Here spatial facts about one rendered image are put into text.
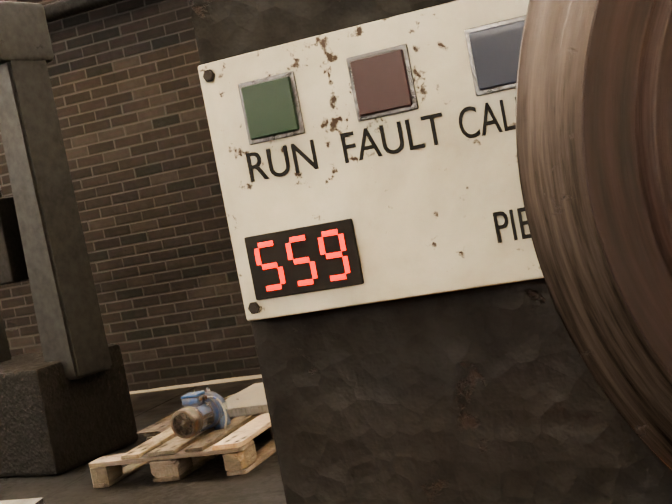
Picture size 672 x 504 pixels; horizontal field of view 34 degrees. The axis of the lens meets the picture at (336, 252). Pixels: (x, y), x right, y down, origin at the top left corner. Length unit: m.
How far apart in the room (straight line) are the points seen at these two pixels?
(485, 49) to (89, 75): 7.35
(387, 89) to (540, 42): 0.18
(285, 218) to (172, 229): 6.96
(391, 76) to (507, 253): 0.13
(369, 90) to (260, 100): 0.08
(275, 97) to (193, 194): 6.86
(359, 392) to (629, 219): 0.30
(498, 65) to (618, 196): 0.18
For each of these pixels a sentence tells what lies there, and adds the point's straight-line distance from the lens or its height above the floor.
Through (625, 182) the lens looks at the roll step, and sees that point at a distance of 0.53.
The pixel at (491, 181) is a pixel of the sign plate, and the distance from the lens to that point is 0.70.
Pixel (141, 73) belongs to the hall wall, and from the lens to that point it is 7.78.
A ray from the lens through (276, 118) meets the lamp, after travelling 0.74.
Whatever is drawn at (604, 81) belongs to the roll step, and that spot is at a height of 1.16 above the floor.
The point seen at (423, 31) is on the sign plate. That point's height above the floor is 1.23.
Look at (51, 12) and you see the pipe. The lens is 7.82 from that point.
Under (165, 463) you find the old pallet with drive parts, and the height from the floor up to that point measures 0.09.
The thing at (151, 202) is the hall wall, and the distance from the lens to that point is 7.77.
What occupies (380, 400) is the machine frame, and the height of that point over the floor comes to 0.99.
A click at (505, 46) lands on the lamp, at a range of 0.69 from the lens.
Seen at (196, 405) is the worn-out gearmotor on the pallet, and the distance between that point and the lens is 5.18.
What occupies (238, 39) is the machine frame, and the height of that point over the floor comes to 1.25.
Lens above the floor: 1.14
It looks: 3 degrees down
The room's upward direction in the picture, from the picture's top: 11 degrees counter-clockwise
